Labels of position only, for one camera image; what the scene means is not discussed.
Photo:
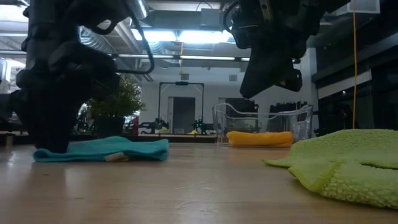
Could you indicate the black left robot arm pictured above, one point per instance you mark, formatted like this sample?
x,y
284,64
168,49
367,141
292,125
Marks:
x,y
46,18

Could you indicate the silver ventilation duct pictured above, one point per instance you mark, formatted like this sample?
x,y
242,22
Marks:
x,y
140,7

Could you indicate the black background cabinet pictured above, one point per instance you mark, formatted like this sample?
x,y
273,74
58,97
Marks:
x,y
280,109

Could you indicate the orange microfiber towel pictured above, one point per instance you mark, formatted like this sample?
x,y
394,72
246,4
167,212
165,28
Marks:
x,y
261,139

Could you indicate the black background gantry frame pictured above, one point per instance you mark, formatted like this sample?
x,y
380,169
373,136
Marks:
x,y
182,83

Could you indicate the long ceiling light strip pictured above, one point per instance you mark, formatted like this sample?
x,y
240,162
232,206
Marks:
x,y
192,57

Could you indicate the green microfiber towel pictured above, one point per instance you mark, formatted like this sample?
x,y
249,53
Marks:
x,y
348,155

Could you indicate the black background cart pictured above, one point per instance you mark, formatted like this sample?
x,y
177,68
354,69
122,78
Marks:
x,y
245,107

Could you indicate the teal microfiber towel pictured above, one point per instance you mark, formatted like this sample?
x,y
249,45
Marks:
x,y
124,149

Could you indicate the small potted green plant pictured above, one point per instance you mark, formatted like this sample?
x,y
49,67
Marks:
x,y
124,102

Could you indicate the clear plastic bin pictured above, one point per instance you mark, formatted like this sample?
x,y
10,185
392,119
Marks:
x,y
301,124

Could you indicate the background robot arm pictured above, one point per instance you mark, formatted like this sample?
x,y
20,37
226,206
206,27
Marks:
x,y
200,126
155,126

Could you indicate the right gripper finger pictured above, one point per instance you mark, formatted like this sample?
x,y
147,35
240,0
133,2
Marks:
x,y
261,74
293,81

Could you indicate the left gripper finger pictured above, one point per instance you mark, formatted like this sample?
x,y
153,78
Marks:
x,y
49,124

